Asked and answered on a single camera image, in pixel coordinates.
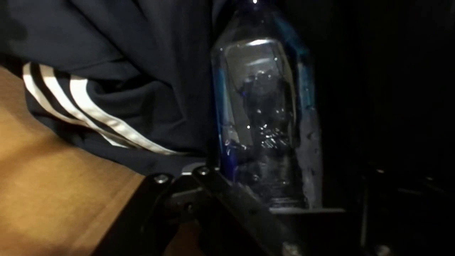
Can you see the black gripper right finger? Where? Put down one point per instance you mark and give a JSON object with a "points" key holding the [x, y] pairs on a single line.
{"points": [[390, 219]]}

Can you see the dark blue plastic bottle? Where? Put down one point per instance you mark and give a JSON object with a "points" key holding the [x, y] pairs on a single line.
{"points": [[268, 121]]}

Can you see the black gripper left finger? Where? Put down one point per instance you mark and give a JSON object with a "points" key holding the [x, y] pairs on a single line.
{"points": [[238, 225]]}

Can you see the white cardboard box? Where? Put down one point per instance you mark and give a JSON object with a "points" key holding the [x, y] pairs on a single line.
{"points": [[55, 199]]}

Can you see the dark striped clothing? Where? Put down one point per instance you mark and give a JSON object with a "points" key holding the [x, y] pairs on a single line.
{"points": [[126, 80]]}

